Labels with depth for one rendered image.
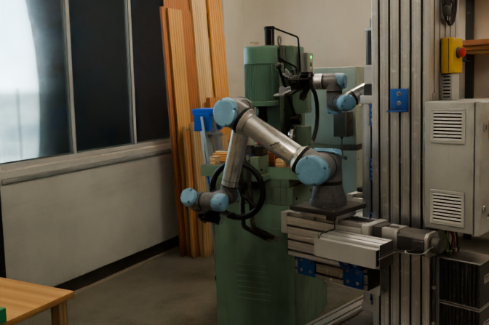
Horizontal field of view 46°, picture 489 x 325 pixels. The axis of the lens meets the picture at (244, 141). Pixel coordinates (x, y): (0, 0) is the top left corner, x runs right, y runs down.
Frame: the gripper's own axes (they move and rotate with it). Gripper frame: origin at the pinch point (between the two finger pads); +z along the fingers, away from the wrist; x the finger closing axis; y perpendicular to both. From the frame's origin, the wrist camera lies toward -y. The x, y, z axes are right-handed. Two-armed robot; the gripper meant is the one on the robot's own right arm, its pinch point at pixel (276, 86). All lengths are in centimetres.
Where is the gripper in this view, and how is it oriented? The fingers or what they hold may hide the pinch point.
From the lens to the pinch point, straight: 289.7
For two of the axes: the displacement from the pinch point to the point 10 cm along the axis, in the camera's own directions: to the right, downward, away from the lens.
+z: -9.2, -0.1, 4.0
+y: -3.0, -6.4, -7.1
